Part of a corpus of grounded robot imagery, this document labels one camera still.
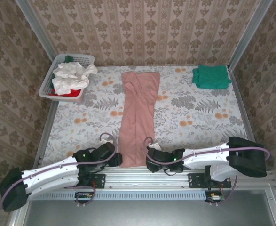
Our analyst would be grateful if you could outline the pink printed t-shirt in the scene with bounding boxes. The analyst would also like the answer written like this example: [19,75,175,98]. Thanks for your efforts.
[117,71,161,169]

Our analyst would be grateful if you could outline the white plastic laundry basket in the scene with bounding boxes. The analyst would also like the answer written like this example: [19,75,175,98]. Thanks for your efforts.
[38,53,96,104]

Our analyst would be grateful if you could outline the small connector board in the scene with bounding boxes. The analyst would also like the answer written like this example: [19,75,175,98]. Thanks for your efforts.
[205,191,226,204]
[74,191,94,204]

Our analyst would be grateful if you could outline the floral table cover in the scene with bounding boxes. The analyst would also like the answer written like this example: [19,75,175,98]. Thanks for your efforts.
[42,65,257,170]

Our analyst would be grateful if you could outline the grey metal panel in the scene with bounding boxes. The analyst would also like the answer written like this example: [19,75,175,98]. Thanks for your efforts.
[7,189,276,226]

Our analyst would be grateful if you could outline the red t-shirt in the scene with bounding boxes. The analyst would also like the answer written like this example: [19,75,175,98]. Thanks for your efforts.
[47,88,86,97]

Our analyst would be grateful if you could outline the crumpled white t-shirt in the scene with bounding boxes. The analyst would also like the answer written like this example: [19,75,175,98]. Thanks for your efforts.
[51,61,98,96]

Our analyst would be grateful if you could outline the folded green t-shirt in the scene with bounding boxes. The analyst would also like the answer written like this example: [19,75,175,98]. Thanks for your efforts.
[191,64,233,90]

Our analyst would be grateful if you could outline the long aluminium base rail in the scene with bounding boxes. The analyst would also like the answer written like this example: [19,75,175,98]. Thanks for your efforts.
[22,164,276,189]

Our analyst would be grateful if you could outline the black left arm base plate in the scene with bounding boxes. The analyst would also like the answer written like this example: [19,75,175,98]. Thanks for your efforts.
[81,173,106,189]

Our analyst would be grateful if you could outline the slotted grey cable duct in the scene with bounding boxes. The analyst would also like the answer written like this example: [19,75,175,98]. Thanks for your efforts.
[30,190,207,201]

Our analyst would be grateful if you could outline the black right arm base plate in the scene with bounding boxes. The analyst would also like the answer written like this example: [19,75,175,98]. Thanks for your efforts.
[188,172,232,189]

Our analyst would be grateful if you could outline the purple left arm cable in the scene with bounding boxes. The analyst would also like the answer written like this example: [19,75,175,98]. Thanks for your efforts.
[0,132,118,211]

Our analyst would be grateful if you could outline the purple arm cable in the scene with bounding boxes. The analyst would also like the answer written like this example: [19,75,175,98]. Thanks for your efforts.
[0,132,118,211]
[143,136,271,208]

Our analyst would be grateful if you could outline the aluminium table side rail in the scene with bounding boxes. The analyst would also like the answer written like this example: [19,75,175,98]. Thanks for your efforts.
[229,67,266,170]
[32,67,67,171]

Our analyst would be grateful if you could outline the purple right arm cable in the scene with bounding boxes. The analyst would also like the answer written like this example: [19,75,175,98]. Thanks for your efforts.
[143,136,271,208]

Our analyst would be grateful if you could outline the aluminium frame post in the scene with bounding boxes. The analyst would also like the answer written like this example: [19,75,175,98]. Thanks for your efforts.
[15,0,65,74]
[228,0,274,70]

